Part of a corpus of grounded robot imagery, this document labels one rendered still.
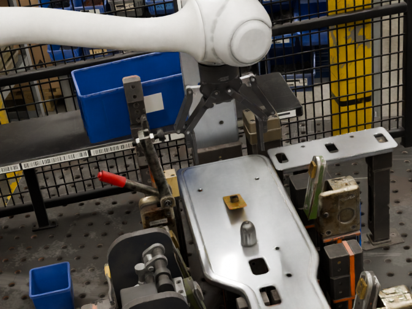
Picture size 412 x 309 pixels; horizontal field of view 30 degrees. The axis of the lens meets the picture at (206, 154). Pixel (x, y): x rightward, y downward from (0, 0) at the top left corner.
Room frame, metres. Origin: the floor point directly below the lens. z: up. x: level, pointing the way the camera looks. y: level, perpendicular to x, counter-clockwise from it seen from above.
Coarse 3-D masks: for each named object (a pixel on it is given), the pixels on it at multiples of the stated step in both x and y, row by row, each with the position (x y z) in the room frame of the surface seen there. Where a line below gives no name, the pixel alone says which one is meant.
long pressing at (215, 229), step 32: (224, 160) 1.54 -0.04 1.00; (256, 160) 1.51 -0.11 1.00; (192, 192) 1.42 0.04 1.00; (224, 192) 1.40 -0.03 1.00; (256, 192) 1.38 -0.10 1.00; (192, 224) 1.29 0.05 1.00; (224, 224) 1.28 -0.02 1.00; (256, 224) 1.27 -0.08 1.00; (288, 224) 1.25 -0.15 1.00; (224, 256) 1.18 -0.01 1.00; (256, 256) 1.16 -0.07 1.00; (288, 256) 1.15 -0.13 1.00; (224, 288) 1.10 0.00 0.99; (256, 288) 1.07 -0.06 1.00; (288, 288) 1.06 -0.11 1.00; (320, 288) 1.06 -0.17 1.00
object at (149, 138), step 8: (160, 128) 1.32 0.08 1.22; (144, 136) 1.31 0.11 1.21; (152, 136) 1.32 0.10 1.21; (160, 136) 1.31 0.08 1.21; (136, 144) 1.31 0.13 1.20; (144, 144) 1.30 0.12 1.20; (152, 144) 1.30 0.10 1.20; (144, 152) 1.30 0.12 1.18; (152, 152) 1.30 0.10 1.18; (152, 160) 1.30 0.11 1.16; (152, 168) 1.30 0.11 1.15; (160, 168) 1.30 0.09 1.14; (160, 176) 1.30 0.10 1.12; (160, 184) 1.30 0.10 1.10; (160, 192) 1.30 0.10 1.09; (168, 192) 1.31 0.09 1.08
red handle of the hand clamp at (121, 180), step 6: (102, 174) 1.30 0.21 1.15; (108, 174) 1.31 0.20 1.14; (114, 174) 1.31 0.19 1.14; (102, 180) 1.30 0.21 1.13; (108, 180) 1.30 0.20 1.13; (114, 180) 1.30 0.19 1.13; (120, 180) 1.30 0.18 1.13; (126, 180) 1.31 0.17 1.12; (120, 186) 1.30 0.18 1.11; (126, 186) 1.31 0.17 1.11; (132, 186) 1.31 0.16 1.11; (138, 186) 1.31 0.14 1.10; (144, 186) 1.31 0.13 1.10; (150, 186) 1.32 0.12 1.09; (144, 192) 1.31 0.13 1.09; (150, 192) 1.31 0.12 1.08; (156, 192) 1.31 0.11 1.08
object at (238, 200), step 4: (224, 196) 1.38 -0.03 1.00; (228, 196) 1.37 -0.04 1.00; (232, 196) 1.35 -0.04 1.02; (236, 196) 1.34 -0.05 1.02; (240, 196) 1.36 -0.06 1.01; (224, 200) 1.35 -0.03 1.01; (228, 200) 1.35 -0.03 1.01; (232, 200) 1.33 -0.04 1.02; (236, 200) 1.33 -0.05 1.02; (240, 200) 1.34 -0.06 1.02; (244, 200) 1.33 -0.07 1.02; (228, 204) 1.33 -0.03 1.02; (232, 204) 1.32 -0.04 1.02; (236, 204) 1.32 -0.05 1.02; (240, 204) 1.31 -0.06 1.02; (244, 204) 1.31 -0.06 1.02; (232, 208) 1.30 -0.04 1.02; (236, 208) 1.30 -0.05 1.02
